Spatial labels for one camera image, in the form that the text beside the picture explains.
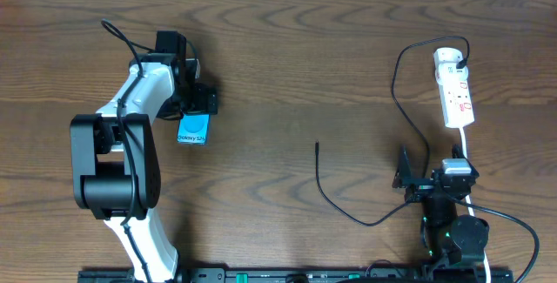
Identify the blue screen Galaxy smartphone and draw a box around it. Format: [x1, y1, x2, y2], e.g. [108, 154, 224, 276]
[177, 114, 210, 145]

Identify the black USB charging cable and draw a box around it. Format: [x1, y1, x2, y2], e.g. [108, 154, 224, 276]
[314, 35, 472, 227]

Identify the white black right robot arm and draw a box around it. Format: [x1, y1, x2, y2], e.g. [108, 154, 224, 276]
[393, 145, 489, 277]

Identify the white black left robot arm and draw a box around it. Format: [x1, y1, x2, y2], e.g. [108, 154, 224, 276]
[70, 30, 218, 282]

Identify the white USB charger adapter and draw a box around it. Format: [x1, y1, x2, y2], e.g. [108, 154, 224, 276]
[433, 47, 469, 85]

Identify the white power strip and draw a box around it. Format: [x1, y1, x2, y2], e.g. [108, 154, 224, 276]
[439, 81, 474, 129]

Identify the white power strip cord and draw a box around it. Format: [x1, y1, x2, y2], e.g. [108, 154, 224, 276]
[458, 126, 493, 283]

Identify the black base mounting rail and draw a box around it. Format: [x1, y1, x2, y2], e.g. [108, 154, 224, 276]
[77, 265, 513, 283]

